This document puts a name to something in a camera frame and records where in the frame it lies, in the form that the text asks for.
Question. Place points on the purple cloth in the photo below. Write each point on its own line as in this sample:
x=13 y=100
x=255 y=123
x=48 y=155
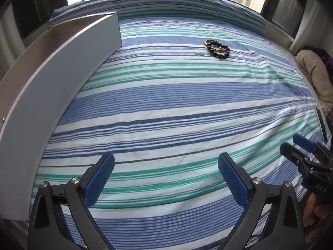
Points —
x=328 y=61

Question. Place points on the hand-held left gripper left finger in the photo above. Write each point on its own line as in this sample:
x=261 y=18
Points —
x=100 y=179

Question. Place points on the striped bed sheet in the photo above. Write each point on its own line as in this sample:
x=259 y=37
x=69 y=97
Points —
x=182 y=109

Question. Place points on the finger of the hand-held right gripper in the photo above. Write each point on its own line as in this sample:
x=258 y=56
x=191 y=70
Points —
x=292 y=152
x=303 y=142

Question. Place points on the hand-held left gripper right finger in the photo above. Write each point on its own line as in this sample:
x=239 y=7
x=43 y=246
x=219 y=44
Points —
x=232 y=179

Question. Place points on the grey drawer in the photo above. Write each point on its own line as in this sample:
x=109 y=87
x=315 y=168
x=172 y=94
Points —
x=65 y=83

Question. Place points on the beige pillow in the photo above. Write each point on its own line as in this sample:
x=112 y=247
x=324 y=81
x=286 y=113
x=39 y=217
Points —
x=317 y=75

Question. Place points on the dark curtain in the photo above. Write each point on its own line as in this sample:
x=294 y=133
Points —
x=33 y=5

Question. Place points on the person's right hand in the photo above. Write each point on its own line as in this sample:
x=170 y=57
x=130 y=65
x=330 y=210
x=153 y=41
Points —
x=313 y=211

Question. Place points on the white curtain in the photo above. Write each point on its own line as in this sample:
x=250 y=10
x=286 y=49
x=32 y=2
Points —
x=314 y=23

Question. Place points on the dark window frame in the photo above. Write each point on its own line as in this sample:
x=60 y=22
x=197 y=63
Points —
x=286 y=5

